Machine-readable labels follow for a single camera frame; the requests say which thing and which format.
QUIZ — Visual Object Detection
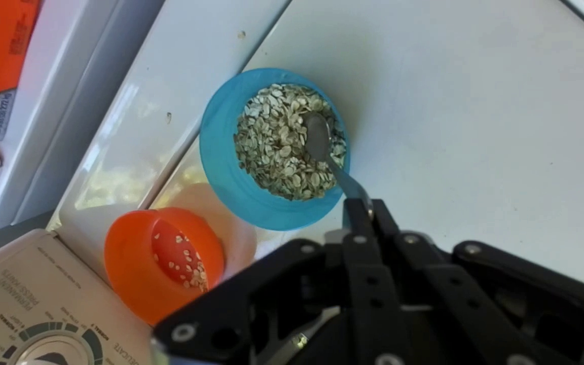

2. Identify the orange Tide detergent box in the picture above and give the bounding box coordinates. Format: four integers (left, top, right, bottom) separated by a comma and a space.
0, 0, 44, 151

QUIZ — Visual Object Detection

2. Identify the large white timer dial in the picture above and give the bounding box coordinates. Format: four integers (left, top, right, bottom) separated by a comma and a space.
0, 317, 110, 365

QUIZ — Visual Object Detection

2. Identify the rolled oats heap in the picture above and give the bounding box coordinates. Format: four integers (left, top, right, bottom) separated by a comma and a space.
230, 82, 349, 203

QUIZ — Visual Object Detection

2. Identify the small oat flakes portion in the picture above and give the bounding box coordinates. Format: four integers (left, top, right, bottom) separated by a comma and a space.
151, 226, 210, 292

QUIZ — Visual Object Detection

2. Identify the white washing machine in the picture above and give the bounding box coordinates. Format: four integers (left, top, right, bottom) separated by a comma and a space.
0, 0, 584, 365

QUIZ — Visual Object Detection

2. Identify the orange plastic bowl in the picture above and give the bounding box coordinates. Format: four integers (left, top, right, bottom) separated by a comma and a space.
104, 206, 228, 329

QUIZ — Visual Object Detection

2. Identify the blue plastic bowl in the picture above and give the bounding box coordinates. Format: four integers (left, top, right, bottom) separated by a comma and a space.
197, 65, 352, 233

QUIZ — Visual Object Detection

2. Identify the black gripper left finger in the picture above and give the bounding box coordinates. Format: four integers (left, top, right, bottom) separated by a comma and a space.
150, 197, 401, 365

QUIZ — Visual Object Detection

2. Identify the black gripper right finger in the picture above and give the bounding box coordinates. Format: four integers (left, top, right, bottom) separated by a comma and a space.
370, 199, 584, 365

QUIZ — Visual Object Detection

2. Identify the silver metal spoon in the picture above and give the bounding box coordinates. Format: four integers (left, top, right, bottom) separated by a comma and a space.
302, 110, 373, 204

